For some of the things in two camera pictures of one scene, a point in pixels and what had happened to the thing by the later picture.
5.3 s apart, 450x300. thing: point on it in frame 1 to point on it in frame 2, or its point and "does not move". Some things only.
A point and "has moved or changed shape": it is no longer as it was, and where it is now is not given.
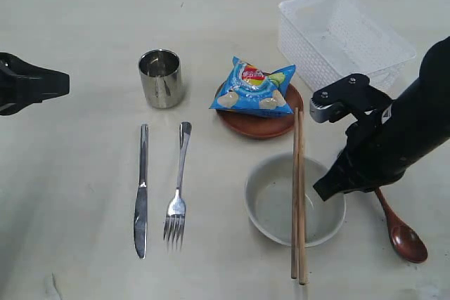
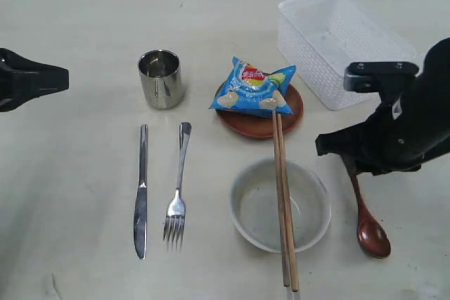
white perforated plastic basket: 328,35 does not move
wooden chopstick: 294,214 to 286,277
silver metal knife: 140,210 does not move
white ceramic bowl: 268,198 has moved or changed shape
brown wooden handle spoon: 406,240 to 373,239
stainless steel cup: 162,77 does not move
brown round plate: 257,127 does not move
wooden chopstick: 301,197 to 287,213
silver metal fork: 176,214 does not move
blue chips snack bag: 251,90 does not move
